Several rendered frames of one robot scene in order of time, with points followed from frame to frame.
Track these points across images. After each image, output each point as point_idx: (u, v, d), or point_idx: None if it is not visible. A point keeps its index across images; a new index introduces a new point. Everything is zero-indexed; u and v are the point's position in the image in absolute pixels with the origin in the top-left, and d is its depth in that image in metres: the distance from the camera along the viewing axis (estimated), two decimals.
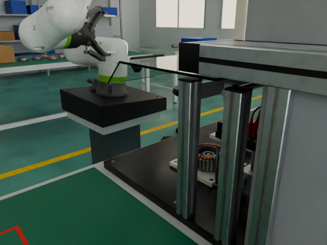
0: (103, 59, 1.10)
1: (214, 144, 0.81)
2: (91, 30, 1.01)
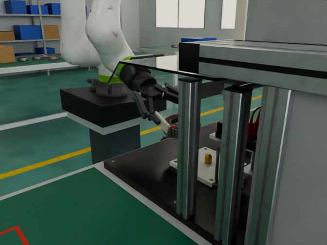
0: (145, 110, 0.81)
1: None
2: (156, 85, 0.89)
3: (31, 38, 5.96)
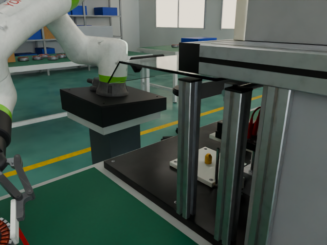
0: None
1: None
2: None
3: (31, 38, 5.96)
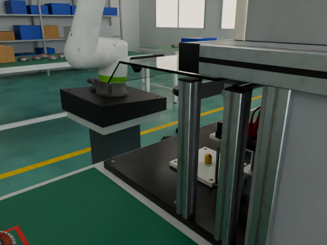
0: None
1: (15, 240, 0.50)
2: None
3: (31, 38, 5.96)
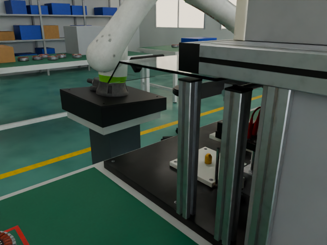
0: None
1: (15, 240, 0.50)
2: None
3: (31, 38, 5.96)
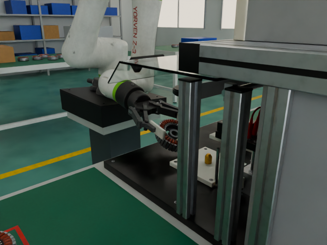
0: (139, 119, 0.83)
1: (15, 240, 0.50)
2: (150, 101, 0.93)
3: (31, 38, 5.96)
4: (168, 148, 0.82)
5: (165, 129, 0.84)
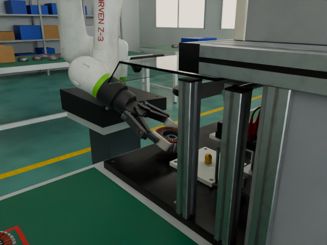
0: (143, 129, 0.80)
1: (15, 240, 0.50)
2: (140, 104, 0.89)
3: (31, 38, 5.96)
4: (175, 149, 0.83)
5: (163, 135, 0.85)
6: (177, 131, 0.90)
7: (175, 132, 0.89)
